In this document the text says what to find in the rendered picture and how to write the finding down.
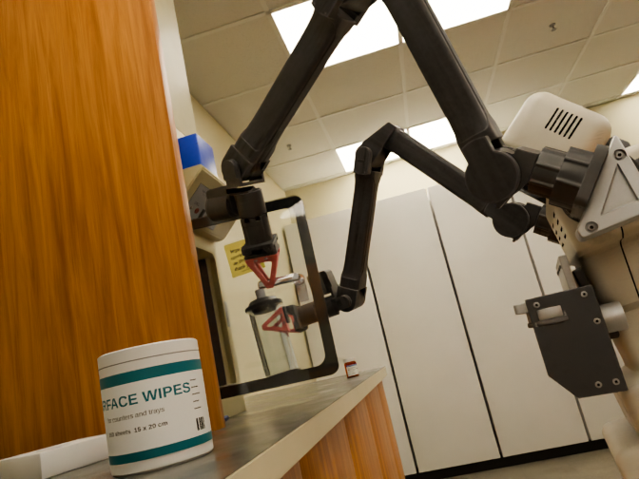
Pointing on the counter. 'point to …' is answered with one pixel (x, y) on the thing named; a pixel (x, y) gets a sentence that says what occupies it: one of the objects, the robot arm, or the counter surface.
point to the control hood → (193, 176)
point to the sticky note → (237, 258)
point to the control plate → (198, 201)
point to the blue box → (196, 153)
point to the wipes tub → (154, 406)
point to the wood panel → (87, 214)
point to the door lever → (285, 280)
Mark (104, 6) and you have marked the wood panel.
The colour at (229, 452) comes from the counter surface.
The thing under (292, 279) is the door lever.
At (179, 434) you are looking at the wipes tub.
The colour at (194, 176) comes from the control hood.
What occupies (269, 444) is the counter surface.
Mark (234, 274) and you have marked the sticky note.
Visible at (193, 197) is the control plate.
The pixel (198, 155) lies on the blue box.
